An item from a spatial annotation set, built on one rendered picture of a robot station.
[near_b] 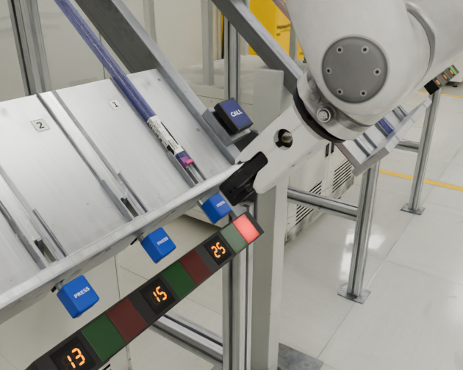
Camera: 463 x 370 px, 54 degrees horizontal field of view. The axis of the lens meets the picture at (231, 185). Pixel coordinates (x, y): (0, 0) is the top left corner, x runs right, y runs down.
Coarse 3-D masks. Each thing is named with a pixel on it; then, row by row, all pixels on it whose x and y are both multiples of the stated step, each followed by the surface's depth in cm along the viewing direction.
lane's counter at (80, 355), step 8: (72, 344) 41; (80, 344) 42; (56, 352) 40; (64, 352) 40; (72, 352) 41; (80, 352) 41; (88, 352) 42; (56, 360) 40; (64, 360) 40; (72, 360) 40; (80, 360) 41; (88, 360) 41; (64, 368) 40; (72, 368) 40; (80, 368) 41; (88, 368) 41
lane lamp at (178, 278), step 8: (176, 264) 52; (168, 272) 51; (176, 272) 52; (184, 272) 52; (168, 280) 50; (176, 280) 51; (184, 280) 52; (192, 280) 52; (176, 288) 51; (184, 288) 51; (192, 288) 52
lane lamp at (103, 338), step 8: (96, 320) 44; (104, 320) 44; (88, 328) 43; (96, 328) 43; (104, 328) 44; (112, 328) 44; (88, 336) 42; (96, 336) 43; (104, 336) 43; (112, 336) 44; (120, 336) 44; (96, 344) 42; (104, 344) 43; (112, 344) 43; (120, 344) 44; (96, 352) 42; (104, 352) 42; (112, 352) 43
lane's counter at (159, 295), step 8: (160, 280) 50; (144, 288) 48; (152, 288) 49; (160, 288) 49; (144, 296) 48; (152, 296) 48; (160, 296) 49; (168, 296) 49; (152, 304) 48; (160, 304) 48; (168, 304) 49; (160, 312) 48
